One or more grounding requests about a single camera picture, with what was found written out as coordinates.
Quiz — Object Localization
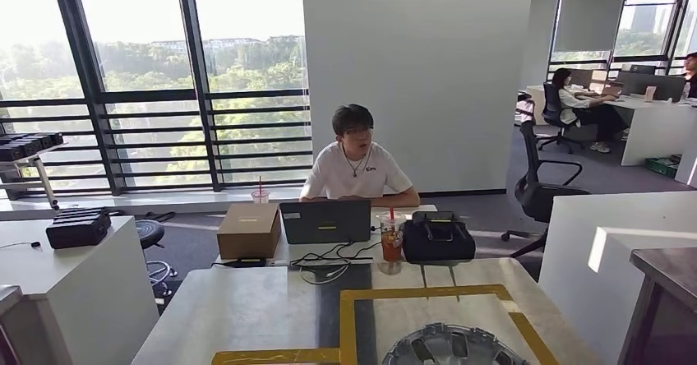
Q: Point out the black office chair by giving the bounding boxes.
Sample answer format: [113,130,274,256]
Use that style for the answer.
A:
[538,81,584,155]
[501,120,592,260]

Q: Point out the black equipment case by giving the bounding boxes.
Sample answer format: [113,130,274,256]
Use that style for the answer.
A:
[45,206,113,250]

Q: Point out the large dark monitor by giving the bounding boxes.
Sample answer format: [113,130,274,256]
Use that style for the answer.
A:
[616,72,687,104]

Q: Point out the black battery charging dock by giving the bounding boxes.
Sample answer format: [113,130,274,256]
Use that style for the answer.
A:
[0,131,65,163]

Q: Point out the iced tea cup red straw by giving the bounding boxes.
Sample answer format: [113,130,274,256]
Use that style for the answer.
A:
[376,207,408,266]

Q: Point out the clear cup with straw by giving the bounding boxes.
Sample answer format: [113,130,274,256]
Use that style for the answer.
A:
[251,175,271,206]

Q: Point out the steel side table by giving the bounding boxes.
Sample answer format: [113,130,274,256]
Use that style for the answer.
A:
[0,284,24,365]

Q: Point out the black carry bag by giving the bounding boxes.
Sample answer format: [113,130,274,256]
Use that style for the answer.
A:
[401,210,477,265]

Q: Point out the steel workbench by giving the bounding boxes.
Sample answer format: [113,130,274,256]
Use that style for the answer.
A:
[130,257,602,365]

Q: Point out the green plastic crate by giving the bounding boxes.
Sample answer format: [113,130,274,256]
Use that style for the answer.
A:
[644,155,681,179]

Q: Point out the black window railing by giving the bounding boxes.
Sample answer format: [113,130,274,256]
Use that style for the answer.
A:
[0,88,314,187]

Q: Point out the wide grey roller blind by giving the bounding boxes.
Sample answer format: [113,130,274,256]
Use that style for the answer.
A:
[552,0,631,54]

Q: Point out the steel table with tape marking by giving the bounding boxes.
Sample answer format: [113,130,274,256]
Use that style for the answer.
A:
[616,247,697,365]

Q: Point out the dark grey laptop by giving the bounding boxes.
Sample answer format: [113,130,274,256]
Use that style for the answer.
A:
[279,199,373,246]

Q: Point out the tangle of laptop cables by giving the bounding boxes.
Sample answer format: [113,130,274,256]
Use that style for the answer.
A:
[289,238,383,286]

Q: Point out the white metal stand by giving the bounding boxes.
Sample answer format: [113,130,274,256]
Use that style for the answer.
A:
[0,143,67,211]

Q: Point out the brown cardboard box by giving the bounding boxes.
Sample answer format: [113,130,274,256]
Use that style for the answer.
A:
[216,202,283,261]

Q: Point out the white office desk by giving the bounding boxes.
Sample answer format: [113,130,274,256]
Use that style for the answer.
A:
[525,85,697,168]

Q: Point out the black round stool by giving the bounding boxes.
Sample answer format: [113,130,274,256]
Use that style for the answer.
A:
[134,219,179,298]

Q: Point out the grey plastic wheel cover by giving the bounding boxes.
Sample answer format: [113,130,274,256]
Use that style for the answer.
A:
[381,321,530,365]

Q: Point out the white counter block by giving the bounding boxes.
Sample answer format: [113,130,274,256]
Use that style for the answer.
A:
[538,190,697,365]

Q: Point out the person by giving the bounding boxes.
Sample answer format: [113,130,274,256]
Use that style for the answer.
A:
[298,104,422,209]
[551,67,630,155]
[681,52,697,100]

